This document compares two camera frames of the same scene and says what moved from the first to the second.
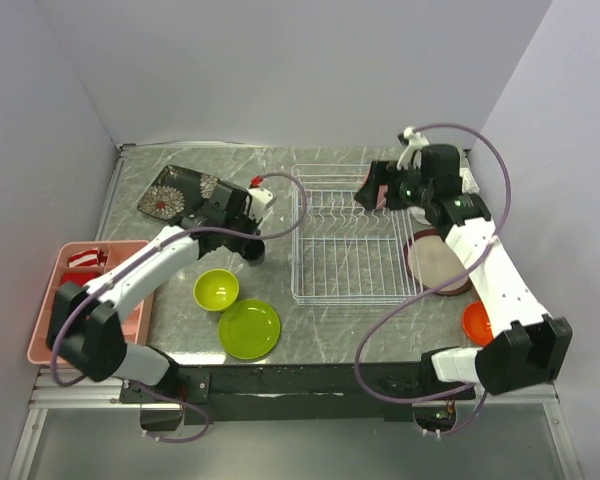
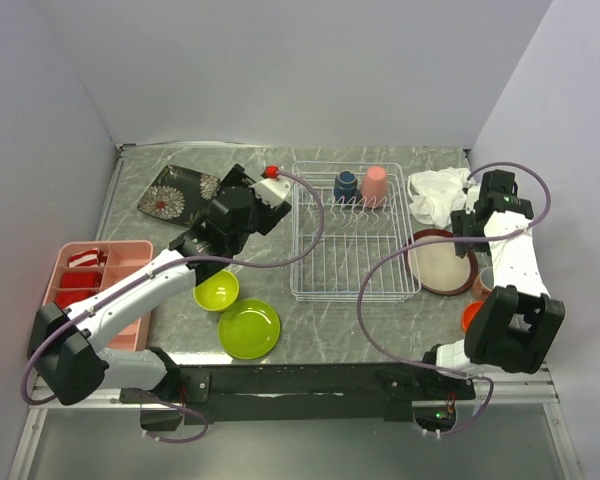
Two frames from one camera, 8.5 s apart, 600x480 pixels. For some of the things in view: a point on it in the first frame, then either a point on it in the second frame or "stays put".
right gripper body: (410, 190) -> (463, 225)
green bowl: (216, 290) stays put
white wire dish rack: (344, 253) stays put
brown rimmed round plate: (432, 263) stays put
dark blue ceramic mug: (253, 248) -> (346, 187)
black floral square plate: (177, 192) stays put
